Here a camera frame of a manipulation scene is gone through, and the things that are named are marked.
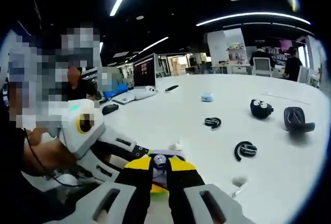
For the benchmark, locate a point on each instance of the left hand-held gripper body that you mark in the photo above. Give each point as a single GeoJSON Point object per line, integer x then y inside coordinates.
{"type": "Point", "coordinates": [95, 120]}

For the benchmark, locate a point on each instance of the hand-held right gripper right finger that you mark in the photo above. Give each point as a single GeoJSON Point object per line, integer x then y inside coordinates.
{"type": "Point", "coordinates": [186, 182]}

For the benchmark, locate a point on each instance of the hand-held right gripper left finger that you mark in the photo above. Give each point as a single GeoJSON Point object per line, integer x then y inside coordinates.
{"type": "Point", "coordinates": [134, 182]}

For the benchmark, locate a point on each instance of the purple earbud case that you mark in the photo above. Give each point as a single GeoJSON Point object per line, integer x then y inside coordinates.
{"type": "Point", "coordinates": [175, 153]}

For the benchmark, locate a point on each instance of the white earbud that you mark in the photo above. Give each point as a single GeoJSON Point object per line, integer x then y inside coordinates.
{"type": "Point", "coordinates": [238, 181]}
{"type": "Point", "coordinates": [175, 146]}

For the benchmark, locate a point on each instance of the black ear-hook earbud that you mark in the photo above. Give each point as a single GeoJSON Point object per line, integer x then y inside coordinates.
{"type": "Point", "coordinates": [248, 150]}
{"type": "Point", "coordinates": [210, 121]}

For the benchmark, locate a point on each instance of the blue earbud case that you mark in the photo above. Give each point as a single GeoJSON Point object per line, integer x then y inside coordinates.
{"type": "Point", "coordinates": [207, 97]}

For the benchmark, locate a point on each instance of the black cartoon-eyed earbud case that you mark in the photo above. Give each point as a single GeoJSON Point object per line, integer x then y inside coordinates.
{"type": "Point", "coordinates": [261, 110]}

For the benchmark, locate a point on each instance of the plain black earbud case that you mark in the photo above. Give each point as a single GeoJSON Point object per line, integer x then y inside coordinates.
{"type": "Point", "coordinates": [294, 119]}

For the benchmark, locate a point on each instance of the person's left hand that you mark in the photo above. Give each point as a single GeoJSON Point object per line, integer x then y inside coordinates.
{"type": "Point", "coordinates": [54, 154]}

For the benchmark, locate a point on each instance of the black computer mouse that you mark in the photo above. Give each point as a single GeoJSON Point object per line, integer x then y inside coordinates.
{"type": "Point", "coordinates": [110, 108]}

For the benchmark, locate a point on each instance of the blue plastic crate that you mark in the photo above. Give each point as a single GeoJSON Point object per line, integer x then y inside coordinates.
{"type": "Point", "coordinates": [117, 90]}

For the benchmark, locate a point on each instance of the white table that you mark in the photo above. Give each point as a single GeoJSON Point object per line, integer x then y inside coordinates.
{"type": "Point", "coordinates": [181, 120]}

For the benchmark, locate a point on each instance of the silver laptop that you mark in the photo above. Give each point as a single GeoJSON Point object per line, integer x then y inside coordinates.
{"type": "Point", "coordinates": [144, 71]}

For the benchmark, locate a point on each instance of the small black device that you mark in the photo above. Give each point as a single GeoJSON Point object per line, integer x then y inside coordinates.
{"type": "Point", "coordinates": [172, 88]}

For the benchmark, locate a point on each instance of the white office chair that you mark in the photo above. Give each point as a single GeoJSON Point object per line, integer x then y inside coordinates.
{"type": "Point", "coordinates": [261, 66]}
{"type": "Point", "coordinates": [303, 74]}

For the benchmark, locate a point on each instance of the display shelf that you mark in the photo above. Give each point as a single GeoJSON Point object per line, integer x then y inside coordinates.
{"type": "Point", "coordinates": [236, 53]}

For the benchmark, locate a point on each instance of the pink screen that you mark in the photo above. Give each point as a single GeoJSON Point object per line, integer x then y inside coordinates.
{"type": "Point", "coordinates": [285, 45]}

